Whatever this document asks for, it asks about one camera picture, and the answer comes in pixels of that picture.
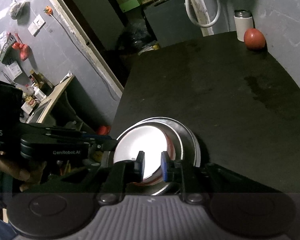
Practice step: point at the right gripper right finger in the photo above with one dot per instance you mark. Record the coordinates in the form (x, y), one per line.
(186, 176)

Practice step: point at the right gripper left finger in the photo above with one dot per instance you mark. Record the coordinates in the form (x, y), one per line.
(116, 177)

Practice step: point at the deep steel mixing bowl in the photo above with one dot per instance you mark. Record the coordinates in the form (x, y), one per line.
(180, 139)

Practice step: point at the steel plate with sticker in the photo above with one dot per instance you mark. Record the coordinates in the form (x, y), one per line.
(195, 142)

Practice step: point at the white bowl red rim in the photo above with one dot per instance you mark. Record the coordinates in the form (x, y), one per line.
(152, 141)

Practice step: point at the person's left hand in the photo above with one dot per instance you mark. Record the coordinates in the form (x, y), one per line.
(28, 174)

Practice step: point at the wooden side table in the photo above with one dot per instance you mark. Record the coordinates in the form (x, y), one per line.
(42, 114)

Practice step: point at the red plastic bag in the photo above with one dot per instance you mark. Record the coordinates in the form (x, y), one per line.
(24, 50)

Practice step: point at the white plastic bag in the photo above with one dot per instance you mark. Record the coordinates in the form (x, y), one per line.
(19, 10)

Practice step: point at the dark grey cabinet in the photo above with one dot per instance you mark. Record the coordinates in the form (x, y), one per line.
(170, 23)

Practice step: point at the red ball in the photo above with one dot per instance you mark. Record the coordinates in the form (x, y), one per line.
(254, 39)

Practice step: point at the green box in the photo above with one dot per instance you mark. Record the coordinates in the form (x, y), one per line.
(129, 5)

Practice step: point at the white thermos flask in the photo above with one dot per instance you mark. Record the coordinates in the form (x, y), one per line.
(243, 21)

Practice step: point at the white wall switch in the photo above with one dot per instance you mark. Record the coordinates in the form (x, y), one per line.
(36, 25)

